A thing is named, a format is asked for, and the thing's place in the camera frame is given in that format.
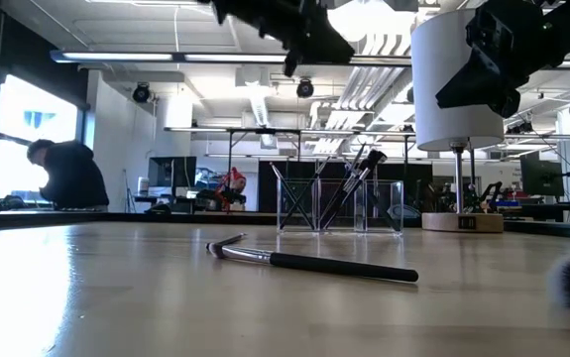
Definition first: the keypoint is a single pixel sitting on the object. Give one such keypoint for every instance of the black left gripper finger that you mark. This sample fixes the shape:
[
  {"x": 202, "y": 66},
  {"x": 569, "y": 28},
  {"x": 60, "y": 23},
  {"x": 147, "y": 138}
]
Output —
[
  {"x": 326, "y": 49},
  {"x": 336, "y": 39}
]

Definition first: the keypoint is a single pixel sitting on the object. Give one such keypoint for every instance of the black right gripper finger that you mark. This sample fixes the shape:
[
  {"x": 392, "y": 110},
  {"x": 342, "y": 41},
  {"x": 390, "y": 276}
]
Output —
[
  {"x": 473, "y": 94},
  {"x": 465, "y": 77}
]

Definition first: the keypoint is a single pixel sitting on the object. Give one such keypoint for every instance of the large black makeup brush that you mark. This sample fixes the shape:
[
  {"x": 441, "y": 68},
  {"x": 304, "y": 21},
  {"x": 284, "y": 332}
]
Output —
[{"x": 375, "y": 159}]

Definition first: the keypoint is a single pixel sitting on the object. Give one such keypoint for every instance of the dark-head black makeup brush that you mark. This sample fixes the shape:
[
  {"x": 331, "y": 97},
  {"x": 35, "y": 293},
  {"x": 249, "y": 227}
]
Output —
[{"x": 351, "y": 168}]

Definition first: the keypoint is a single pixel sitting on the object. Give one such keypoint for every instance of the black round ceiling spotlight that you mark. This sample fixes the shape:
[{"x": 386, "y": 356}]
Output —
[
  {"x": 305, "y": 88},
  {"x": 141, "y": 93}
]

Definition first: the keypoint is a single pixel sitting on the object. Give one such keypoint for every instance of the white shade wooden base lamp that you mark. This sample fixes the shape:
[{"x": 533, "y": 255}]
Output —
[{"x": 438, "y": 124}]

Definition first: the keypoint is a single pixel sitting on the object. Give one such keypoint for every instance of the black computer monitor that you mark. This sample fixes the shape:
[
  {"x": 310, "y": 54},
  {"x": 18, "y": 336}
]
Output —
[
  {"x": 542, "y": 176},
  {"x": 173, "y": 172}
]

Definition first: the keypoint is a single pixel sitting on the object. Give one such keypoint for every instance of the clear acrylic organizer box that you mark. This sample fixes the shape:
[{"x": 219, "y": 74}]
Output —
[{"x": 388, "y": 225}]

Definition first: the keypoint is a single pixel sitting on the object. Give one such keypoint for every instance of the red desk device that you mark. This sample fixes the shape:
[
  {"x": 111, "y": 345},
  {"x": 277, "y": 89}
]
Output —
[{"x": 237, "y": 181}]

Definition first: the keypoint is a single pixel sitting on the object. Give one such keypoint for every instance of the long ceiling light bar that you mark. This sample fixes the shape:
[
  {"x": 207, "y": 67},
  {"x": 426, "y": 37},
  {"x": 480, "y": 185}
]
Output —
[{"x": 116, "y": 57}]

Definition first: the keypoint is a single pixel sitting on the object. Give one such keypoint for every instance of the white canister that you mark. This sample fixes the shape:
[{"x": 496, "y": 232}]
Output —
[{"x": 143, "y": 187}]

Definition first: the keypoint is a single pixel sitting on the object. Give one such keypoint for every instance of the person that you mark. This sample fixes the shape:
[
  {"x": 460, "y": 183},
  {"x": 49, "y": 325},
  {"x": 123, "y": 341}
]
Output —
[{"x": 74, "y": 178}]

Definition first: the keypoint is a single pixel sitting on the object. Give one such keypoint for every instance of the large window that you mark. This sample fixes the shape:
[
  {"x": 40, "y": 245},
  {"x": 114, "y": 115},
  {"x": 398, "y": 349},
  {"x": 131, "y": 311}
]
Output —
[{"x": 32, "y": 114}]

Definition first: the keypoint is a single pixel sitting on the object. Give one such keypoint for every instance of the silver ceiling duct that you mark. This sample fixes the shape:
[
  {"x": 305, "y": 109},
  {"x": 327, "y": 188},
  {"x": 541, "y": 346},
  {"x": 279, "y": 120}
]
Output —
[{"x": 364, "y": 84}]

